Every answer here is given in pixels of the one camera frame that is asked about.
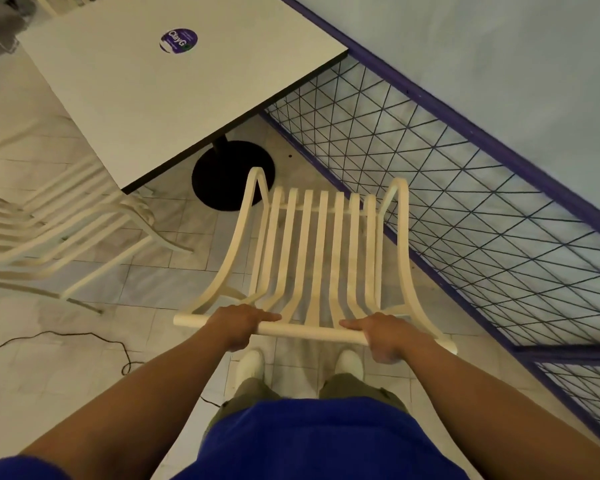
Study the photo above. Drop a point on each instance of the person's right hand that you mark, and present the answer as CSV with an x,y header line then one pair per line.
x,y
390,337

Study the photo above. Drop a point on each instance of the person's left hand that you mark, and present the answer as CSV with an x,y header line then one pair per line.
x,y
235,324

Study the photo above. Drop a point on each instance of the person's right thumb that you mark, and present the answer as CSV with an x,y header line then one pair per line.
x,y
356,323

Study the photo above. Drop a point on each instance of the person's left thumb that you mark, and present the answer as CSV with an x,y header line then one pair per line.
x,y
266,317

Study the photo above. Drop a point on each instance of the person's right forearm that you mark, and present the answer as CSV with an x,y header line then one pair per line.
x,y
485,409

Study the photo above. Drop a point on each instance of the person's left forearm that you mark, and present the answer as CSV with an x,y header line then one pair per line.
x,y
140,399

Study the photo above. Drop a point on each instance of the white right shoe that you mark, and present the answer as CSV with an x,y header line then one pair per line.
x,y
349,365

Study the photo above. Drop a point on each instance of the white shoe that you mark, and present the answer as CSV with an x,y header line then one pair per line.
x,y
349,365
250,367

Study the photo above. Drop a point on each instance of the white left shoe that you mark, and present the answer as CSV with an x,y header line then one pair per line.
x,y
250,367

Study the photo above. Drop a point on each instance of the olive green trousers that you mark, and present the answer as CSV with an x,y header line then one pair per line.
x,y
247,395

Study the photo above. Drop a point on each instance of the blue shirt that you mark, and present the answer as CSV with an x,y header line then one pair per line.
x,y
320,444

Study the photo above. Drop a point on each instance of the black round table base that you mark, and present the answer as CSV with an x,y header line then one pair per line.
x,y
230,179

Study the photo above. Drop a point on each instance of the white square table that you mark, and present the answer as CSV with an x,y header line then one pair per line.
x,y
130,94

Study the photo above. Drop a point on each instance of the round purple sticker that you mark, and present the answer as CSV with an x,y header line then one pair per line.
x,y
178,40

